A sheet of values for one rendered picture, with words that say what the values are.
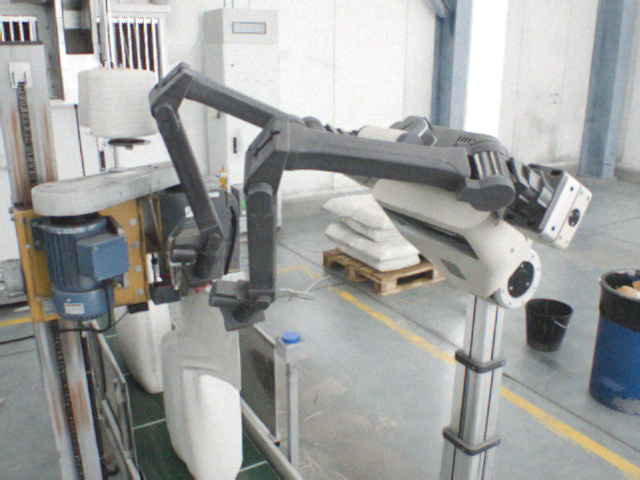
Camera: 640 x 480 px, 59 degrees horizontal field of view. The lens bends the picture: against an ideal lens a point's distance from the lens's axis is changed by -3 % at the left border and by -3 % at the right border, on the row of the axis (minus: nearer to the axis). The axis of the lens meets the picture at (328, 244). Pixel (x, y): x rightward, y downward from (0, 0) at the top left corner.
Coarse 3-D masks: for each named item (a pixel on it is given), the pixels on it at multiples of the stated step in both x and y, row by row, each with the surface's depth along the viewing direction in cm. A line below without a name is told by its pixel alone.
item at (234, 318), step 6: (222, 312) 138; (228, 312) 138; (234, 312) 137; (240, 312) 134; (228, 318) 137; (234, 318) 138; (240, 318) 136; (246, 318) 136; (252, 318) 136; (258, 318) 141; (264, 318) 141; (228, 324) 137; (234, 324) 137; (240, 324) 138; (246, 324) 139
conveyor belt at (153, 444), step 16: (96, 320) 304; (112, 320) 305; (112, 336) 287; (112, 352) 271; (128, 384) 244; (144, 400) 233; (160, 400) 233; (144, 416) 222; (160, 416) 223; (144, 432) 212; (160, 432) 213; (144, 448) 203; (160, 448) 204; (144, 464) 195; (160, 464) 195; (176, 464) 196; (256, 464) 197
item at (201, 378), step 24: (192, 312) 177; (216, 312) 157; (168, 336) 191; (192, 336) 181; (216, 336) 161; (168, 360) 188; (192, 360) 174; (216, 360) 164; (168, 384) 191; (192, 384) 173; (216, 384) 173; (240, 384) 150; (168, 408) 194; (192, 408) 174; (216, 408) 173; (240, 408) 181; (192, 432) 176; (216, 432) 175; (240, 432) 183; (192, 456) 180; (216, 456) 178; (240, 456) 186
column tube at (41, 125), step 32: (0, 64) 138; (32, 64) 142; (0, 96) 140; (32, 96) 144; (32, 128) 146; (64, 320) 163; (64, 352) 165; (64, 416) 170; (64, 448) 173; (96, 448) 178
